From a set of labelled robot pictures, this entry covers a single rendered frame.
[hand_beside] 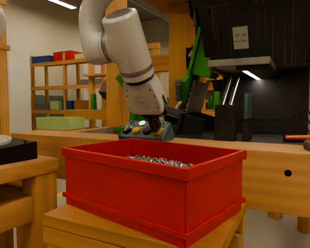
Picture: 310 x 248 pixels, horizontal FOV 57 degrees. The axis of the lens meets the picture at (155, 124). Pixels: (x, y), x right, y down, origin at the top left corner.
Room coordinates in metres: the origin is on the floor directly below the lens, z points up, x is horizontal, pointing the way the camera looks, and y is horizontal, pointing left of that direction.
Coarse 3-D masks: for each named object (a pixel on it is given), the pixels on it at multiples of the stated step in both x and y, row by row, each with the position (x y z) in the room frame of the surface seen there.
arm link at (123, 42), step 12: (120, 12) 0.65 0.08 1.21; (132, 12) 0.63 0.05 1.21; (108, 24) 0.63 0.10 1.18; (120, 24) 0.62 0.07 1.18; (132, 24) 0.63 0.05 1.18; (108, 36) 0.65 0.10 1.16; (120, 36) 0.64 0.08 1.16; (132, 36) 0.64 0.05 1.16; (144, 36) 0.68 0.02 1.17; (108, 48) 0.66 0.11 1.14; (120, 48) 0.65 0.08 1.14; (132, 48) 0.65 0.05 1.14; (144, 48) 0.67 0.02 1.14; (108, 60) 0.69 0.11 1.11; (120, 60) 0.67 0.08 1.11; (132, 60) 0.67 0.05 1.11; (144, 60) 0.68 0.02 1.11; (132, 72) 0.68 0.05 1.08
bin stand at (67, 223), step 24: (48, 216) 0.53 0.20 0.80; (72, 216) 0.53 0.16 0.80; (96, 216) 0.53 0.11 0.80; (240, 216) 0.55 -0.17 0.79; (48, 240) 0.53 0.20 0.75; (72, 240) 0.50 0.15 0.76; (96, 240) 0.48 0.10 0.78; (120, 240) 0.46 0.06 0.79; (144, 240) 0.44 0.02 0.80; (216, 240) 0.43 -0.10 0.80; (240, 240) 0.59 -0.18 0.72
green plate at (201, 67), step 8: (200, 32) 0.99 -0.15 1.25; (200, 40) 1.00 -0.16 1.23; (200, 48) 1.00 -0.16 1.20; (192, 56) 1.00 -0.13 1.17; (200, 56) 1.00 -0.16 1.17; (192, 64) 1.01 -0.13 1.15; (200, 64) 1.00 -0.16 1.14; (192, 72) 1.01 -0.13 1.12; (200, 72) 1.00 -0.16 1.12; (208, 72) 0.99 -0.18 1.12; (192, 80) 1.05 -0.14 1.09
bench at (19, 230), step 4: (92, 128) 1.48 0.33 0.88; (96, 128) 1.48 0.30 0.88; (100, 128) 1.48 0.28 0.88; (20, 180) 1.07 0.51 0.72; (20, 184) 1.07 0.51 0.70; (16, 228) 1.08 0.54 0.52; (20, 228) 1.07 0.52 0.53; (16, 232) 1.08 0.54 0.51; (20, 232) 1.07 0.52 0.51; (20, 236) 1.07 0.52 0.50; (20, 240) 1.07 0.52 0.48; (20, 244) 1.07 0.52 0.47; (24, 244) 1.06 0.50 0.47
